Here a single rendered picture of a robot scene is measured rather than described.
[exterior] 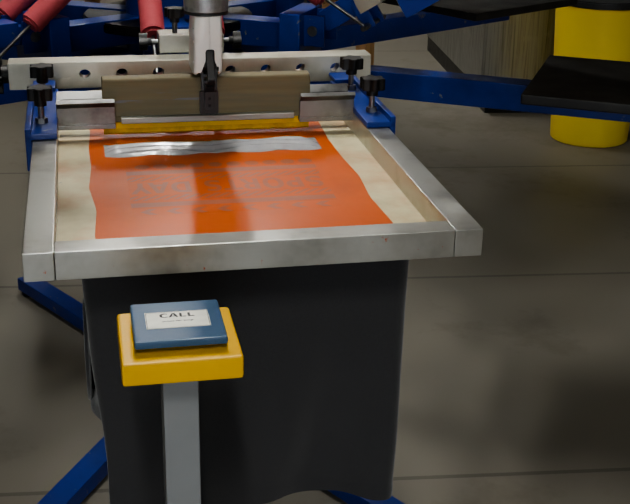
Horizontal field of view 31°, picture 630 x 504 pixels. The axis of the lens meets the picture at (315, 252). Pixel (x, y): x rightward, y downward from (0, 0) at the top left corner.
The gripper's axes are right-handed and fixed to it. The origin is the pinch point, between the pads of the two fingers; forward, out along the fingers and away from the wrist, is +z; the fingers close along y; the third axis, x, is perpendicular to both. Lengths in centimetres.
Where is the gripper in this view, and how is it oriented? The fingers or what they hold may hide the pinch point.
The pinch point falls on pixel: (207, 99)
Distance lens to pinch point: 201.5
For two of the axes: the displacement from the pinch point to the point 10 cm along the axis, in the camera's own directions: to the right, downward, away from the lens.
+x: 9.8, -0.6, 1.9
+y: 2.0, 3.7, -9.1
